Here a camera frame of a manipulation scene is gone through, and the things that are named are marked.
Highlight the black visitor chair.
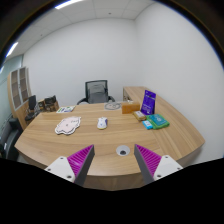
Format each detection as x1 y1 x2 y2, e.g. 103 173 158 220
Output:
25 95 40 121

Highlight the grey mesh office chair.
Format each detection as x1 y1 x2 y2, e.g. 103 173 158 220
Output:
77 80 115 104

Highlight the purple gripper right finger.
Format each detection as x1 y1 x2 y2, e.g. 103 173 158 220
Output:
134 145 182 184

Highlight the wooden bookshelf cabinet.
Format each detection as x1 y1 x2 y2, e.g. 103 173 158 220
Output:
7 67 31 129

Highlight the round grey coaster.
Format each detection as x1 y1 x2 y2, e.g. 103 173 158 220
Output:
104 102 121 110

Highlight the wooden side desk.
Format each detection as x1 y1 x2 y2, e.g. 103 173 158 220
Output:
122 95 205 160

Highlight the white computer mouse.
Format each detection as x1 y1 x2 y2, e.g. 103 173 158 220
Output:
97 117 108 130

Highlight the small tan box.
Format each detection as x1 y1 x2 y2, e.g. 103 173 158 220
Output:
133 111 146 121

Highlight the small blue box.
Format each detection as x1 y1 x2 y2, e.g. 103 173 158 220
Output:
142 120 153 130

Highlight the desk cable grommet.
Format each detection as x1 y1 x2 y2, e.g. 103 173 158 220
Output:
116 145 130 156

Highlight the pink cartoon mouse pad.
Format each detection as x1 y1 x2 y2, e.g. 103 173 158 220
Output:
55 116 81 135

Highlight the purple standing sign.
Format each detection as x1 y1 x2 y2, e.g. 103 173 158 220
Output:
141 90 156 115

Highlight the paper leaflet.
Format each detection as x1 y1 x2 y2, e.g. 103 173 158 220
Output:
56 106 75 113

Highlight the black leather sofa chair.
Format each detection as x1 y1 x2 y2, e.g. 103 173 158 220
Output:
0 118 23 161

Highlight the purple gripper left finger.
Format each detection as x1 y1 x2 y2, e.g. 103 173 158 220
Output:
46 145 95 186

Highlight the brown cardboard box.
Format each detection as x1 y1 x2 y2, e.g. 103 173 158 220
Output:
122 102 140 114

